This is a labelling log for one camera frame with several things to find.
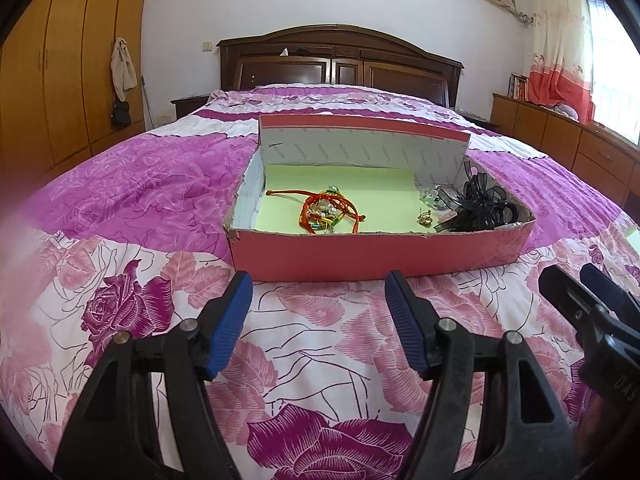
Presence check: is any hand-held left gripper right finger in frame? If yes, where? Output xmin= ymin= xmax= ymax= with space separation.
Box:
xmin=384 ymin=270 xmax=581 ymax=480

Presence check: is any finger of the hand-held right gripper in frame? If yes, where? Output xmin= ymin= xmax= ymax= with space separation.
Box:
xmin=538 ymin=264 xmax=610 ymax=343
xmin=579 ymin=262 xmax=640 ymax=322

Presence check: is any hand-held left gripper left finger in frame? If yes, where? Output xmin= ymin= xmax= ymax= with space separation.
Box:
xmin=52 ymin=270 xmax=255 ymax=480

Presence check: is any pink cardboard box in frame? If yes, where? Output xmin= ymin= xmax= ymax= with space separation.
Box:
xmin=222 ymin=114 xmax=537 ymax=284

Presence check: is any light green paper liner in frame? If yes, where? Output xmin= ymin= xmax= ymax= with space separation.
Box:
xmin=252 ymin=164 xmax=441 ymax=235

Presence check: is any low wooden cabinet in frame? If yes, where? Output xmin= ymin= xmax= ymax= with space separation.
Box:
xmin=490 ymin=92 xmax=640 ymax=207

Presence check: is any bed with floral bedspread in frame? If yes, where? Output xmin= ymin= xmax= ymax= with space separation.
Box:
xmin=0 ymin=82 xmax=640 ymax=480

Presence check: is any dark wooden nightstand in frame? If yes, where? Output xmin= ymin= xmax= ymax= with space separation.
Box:
xmin=170 ymin=94 xmax=211 ymax=121
xmin=452 ymin=107 xmax=501 ymax=131

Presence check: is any window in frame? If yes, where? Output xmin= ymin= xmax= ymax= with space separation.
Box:
xmin=585 ymin=0 xmax=640 ymax=147

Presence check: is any thin grey stick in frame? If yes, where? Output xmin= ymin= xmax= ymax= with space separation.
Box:
xmin=141 ymin=76 xmax=154 ymax=129

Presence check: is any cream and orange curtain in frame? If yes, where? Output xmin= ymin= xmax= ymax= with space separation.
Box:
xmin=527 ymin=0 xmax=596 ymax=124

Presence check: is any beige hanging towel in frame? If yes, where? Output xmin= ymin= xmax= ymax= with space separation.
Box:
xmin=109 ymin=37 xmax=139 ymax=104

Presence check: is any air conditioner pipe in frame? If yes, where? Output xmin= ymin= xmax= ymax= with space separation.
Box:
xmin=507 ymin=0 xmax=534 ymax=24

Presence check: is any dark wooden headboard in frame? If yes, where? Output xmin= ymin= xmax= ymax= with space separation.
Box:
xmin=216 ymin=24 xmax=465 ymax=109

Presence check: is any wooden wardrobe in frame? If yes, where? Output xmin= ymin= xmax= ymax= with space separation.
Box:
xmin=0 ymin=0 xmax=152 ymax=182

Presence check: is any black ribbon hair tie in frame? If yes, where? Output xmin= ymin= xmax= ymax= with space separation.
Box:
xmin=434 ymin=158 xmax=526 ymax=234

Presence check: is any red cord bracelet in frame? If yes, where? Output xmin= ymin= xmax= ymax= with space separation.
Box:
xmin=265 ymin=187 xmax=369 ymax=235

